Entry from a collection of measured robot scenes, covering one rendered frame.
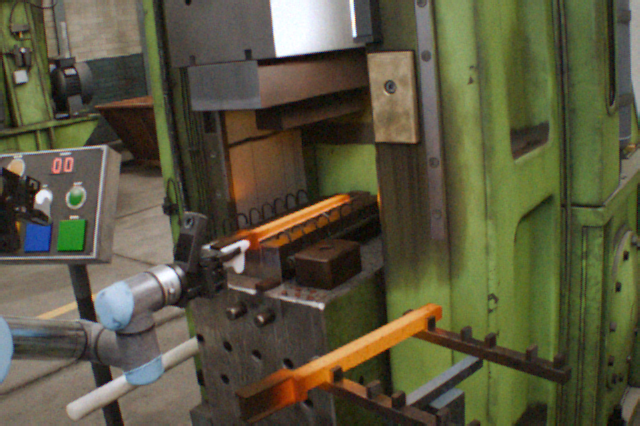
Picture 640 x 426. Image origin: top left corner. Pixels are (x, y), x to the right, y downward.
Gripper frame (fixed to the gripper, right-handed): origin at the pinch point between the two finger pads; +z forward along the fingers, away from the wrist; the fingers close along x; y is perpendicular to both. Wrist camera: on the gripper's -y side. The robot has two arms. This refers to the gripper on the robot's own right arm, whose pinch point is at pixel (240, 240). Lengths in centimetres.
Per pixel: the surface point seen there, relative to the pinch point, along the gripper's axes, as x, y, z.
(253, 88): 6.0, -30.5, 2.6
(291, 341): 13.4, 18.4, -3.3
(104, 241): -38.9, 2.3, -7.5
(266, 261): 3.9, 4.8, 2.7
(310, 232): 7.5, 1.4, 13.4
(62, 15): -771, -119, 452
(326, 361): 39.5, 6.3, -25.5
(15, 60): -468, -54, 206
